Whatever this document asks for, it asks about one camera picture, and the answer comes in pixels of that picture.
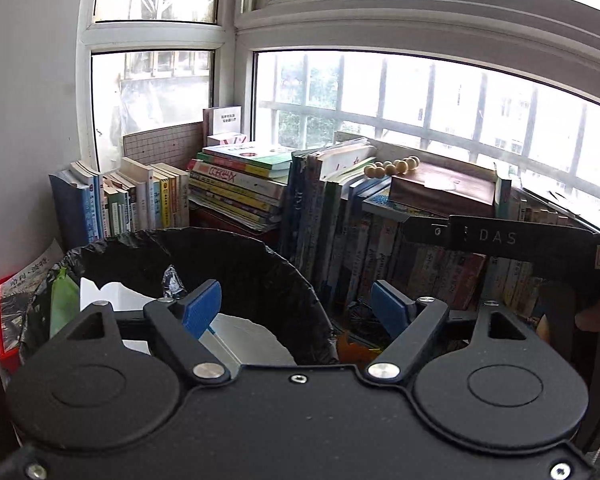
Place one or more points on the green plastic bag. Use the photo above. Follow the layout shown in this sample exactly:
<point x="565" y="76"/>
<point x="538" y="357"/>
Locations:
<point x="62" y="305"/>

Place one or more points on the small white box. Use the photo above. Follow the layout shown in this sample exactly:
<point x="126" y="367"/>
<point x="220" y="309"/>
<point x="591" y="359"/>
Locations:
<point x="222" y="120"/>

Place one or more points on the trash bin with black bag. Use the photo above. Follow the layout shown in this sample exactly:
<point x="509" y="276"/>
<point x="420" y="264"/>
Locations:
<point x="230" y="260"/>

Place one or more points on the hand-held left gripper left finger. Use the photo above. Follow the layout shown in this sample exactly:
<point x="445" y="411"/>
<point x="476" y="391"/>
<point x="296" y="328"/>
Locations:
<point x="202" y="307"/>

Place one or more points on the grey printed magazine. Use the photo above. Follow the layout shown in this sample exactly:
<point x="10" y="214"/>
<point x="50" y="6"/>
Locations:
<point x="25" y="285"/>

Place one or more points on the white grid board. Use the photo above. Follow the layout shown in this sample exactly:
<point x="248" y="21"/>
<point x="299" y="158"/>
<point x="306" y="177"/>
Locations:
<point x="160" y="145"/>

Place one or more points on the orange fruit peel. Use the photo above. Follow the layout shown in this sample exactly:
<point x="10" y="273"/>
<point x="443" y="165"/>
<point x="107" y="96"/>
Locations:
<point x="352" y="350"/>

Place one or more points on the row of colourful upright books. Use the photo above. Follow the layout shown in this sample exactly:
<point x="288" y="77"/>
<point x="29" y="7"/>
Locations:
<point x="355" y="240"/>

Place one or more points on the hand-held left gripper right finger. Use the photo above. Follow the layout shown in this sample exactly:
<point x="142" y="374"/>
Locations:
<point x="387" y="305"/>

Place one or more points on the white framed window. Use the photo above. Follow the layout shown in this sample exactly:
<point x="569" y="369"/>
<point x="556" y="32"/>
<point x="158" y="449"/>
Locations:
<point x="230" y="35"/>

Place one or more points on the stack of flat books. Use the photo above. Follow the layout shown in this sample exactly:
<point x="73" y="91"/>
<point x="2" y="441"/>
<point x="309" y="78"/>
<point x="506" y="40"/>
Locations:
<point x="235" y="185"/>

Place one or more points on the silver foil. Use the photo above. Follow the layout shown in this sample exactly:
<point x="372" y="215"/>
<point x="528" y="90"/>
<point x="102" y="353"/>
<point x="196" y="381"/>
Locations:
<point x="172" y="282"/>

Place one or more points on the row of small paperbacks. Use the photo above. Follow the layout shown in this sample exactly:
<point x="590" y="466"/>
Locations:
<point x="130" y="200"/>

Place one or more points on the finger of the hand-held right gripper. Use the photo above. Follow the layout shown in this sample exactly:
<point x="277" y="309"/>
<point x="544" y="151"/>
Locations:
<point x="425" y="232"/>

